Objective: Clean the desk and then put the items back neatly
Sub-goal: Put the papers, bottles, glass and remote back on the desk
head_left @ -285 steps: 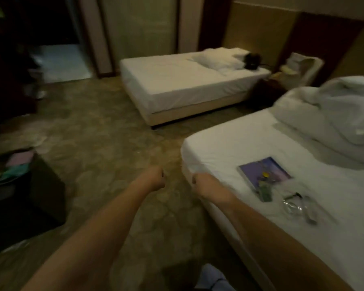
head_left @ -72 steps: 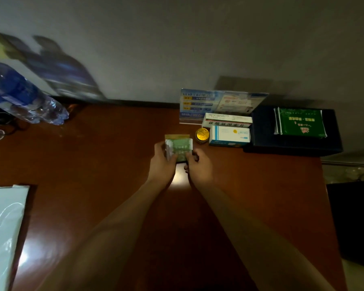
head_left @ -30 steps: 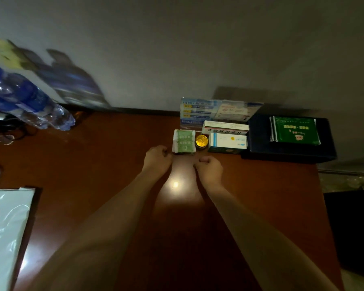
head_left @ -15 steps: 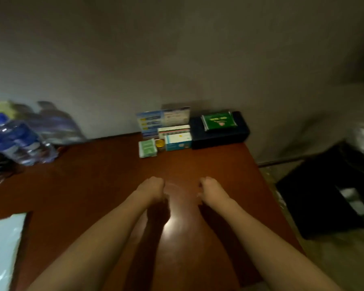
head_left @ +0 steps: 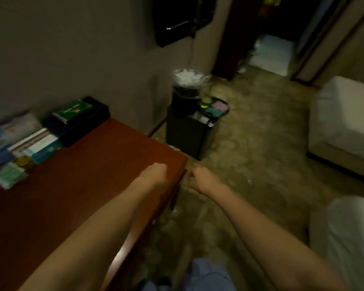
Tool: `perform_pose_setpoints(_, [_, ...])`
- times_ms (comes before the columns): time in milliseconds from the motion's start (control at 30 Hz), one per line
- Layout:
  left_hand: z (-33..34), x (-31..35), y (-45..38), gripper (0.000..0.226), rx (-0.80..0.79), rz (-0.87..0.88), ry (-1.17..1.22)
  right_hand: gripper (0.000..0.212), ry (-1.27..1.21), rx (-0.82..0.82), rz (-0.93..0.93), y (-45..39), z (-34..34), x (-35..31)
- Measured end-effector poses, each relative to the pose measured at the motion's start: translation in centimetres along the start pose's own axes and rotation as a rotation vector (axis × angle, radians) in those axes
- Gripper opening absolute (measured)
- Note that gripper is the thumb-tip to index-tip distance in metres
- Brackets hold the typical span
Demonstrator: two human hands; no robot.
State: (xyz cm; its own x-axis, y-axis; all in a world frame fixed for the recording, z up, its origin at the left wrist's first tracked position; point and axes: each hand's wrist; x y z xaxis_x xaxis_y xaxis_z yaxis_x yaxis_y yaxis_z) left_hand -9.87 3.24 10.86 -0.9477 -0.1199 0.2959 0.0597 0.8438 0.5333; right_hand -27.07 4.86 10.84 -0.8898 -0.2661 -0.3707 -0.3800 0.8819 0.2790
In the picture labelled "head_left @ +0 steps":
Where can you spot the yellow green spray bottle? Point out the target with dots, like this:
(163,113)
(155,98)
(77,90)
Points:
(205,101)

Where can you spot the reddish wooden desk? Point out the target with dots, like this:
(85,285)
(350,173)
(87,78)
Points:
(79,191)

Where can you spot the black television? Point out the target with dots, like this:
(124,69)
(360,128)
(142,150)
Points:
(176,18)

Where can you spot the small white box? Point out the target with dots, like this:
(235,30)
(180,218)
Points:
(27,142)

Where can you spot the person's right forearm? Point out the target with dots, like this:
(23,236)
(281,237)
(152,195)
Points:
(279,239)

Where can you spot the person's left hand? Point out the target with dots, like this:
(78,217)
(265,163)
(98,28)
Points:
(153,177)

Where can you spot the dark green packet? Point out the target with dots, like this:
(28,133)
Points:
(71,111)

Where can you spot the small teal box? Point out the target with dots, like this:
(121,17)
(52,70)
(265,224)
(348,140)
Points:
(45,151)

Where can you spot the person's right hand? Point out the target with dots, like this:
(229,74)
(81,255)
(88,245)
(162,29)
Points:
(205,180)

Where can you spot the white paper scraps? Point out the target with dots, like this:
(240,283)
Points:
(191,77)

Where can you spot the person's blue trousers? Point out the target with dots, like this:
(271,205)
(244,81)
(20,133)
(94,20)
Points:
(200,277)

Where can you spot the black low cabinet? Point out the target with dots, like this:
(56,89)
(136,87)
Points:
(185,133)

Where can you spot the small orange jar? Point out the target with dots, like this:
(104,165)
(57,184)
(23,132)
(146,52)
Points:
(24,162)

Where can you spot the small green white packet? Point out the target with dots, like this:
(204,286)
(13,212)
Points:
(9,175)

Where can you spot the black tissue box green label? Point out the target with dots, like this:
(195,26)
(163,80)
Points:
(97,115)

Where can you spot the person's left forearm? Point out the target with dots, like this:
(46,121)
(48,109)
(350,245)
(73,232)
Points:
(85,245)

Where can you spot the white bed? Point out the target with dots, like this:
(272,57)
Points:
(349,239)
(346,118)

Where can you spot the trash bin with clear bag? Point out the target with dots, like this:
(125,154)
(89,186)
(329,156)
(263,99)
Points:
(185,97)

